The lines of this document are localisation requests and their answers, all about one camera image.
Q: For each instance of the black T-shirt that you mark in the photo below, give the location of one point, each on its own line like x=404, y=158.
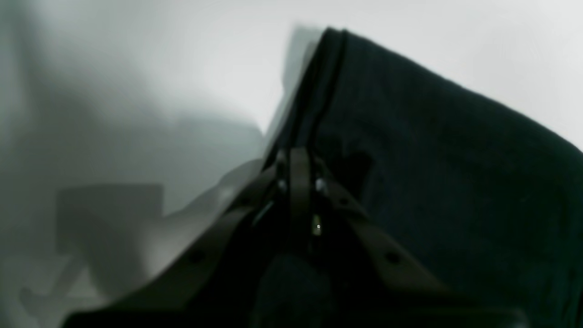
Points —
x=490, y=201

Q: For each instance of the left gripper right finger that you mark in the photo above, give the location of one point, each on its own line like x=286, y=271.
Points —
x=377, y=283

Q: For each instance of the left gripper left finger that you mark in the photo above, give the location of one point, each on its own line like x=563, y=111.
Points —
x=214, y=282

